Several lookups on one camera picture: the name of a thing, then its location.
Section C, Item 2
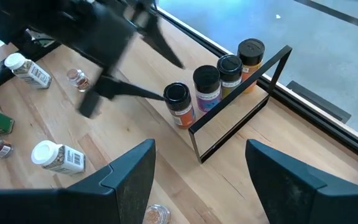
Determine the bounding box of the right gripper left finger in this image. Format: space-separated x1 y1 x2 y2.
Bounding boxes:
0 139 157 224

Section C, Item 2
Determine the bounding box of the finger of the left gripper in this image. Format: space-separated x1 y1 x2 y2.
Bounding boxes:
141 12 186 70
94 76 166 101

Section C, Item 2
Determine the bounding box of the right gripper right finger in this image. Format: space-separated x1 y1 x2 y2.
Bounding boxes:
245 139 358 224

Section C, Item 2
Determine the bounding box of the black lid spice jar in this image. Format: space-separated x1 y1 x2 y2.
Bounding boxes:
237 38 266 94
216 54 244 100
193 64 223 113
163 82 196 129

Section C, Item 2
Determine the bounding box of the white lid bagel seasoning jar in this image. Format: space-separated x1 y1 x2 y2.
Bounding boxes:
30 139 86 175
4 52 52 90

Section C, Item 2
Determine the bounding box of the black wire spice rack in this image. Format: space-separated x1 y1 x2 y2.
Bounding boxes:
116 18 293 165

